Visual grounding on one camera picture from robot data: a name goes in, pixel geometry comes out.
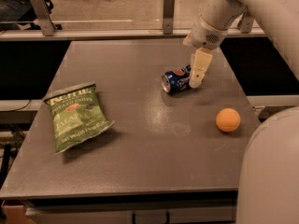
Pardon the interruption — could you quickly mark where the left metal bracket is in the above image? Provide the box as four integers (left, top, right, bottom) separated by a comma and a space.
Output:
30, 0, 56, 36

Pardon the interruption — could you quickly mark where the seated person in background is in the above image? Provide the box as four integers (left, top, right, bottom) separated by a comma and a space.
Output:
0, 0, 53, 31

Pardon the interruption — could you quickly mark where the green potato chips bag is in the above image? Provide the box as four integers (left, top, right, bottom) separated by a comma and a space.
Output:
43, 82, 114, 153

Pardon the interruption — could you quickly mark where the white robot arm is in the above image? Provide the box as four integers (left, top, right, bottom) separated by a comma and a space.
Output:
185, 0, 299, 224

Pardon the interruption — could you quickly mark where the right metal bracket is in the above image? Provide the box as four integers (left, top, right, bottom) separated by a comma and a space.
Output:
237, 11, 254, 34

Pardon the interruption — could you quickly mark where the blue pepsi can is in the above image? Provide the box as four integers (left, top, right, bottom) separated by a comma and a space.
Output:
162, 65, 191, 93

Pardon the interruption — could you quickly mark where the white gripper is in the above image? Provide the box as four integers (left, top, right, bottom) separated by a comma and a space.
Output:
183, 14, 228, 89

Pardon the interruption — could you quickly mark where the middle metal bracket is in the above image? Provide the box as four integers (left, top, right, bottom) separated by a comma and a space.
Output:
163, 0, 175, 35

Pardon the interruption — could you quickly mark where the metal bracket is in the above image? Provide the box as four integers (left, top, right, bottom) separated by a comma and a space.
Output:
30, 0, 56, 36
237, 11, 254, 34
163, 0, 175, 35

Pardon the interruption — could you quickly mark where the orange ball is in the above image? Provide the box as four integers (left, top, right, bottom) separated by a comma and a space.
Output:
216, 108, 241, 133

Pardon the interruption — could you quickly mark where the grey table frame drawer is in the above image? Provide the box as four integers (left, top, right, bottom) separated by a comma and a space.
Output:
25, 190, 237, 224

